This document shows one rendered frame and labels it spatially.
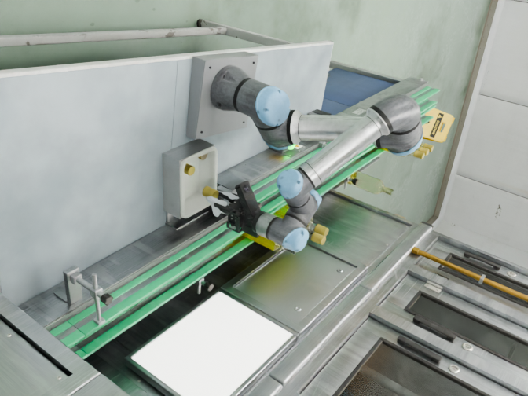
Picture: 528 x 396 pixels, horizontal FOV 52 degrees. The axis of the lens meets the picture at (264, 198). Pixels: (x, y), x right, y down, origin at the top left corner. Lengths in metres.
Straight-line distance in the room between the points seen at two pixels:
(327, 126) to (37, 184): 0.88
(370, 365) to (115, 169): 1.00
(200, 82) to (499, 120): 6.36
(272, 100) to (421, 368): 0.96
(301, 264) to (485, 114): 6.01
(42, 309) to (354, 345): 0.96
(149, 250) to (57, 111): 0.56
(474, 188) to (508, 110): 1.21
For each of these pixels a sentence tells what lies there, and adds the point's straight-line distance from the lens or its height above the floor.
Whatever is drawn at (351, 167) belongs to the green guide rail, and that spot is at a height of 0.94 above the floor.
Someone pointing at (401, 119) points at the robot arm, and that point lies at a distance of 1.61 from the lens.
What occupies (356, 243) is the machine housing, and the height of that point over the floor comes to 1.19.
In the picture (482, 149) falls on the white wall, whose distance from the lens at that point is 8.02.
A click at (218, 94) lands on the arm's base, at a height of 0.83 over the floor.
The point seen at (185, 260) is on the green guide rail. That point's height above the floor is 0.93.
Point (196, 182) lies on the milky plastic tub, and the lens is 1.95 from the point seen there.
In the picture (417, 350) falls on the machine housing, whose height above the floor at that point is 1.63.
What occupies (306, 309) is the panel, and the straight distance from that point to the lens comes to 1.90.
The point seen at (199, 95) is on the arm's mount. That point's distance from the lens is 1.79.
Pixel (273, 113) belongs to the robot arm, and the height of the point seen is 1.03.
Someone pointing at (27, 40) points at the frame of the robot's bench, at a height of 0.20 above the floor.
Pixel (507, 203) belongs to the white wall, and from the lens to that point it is 8.19.
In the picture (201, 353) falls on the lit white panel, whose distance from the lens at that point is 1.72.
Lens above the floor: 1.94
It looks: 30 degrees down
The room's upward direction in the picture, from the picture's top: 114 degrees clockwise
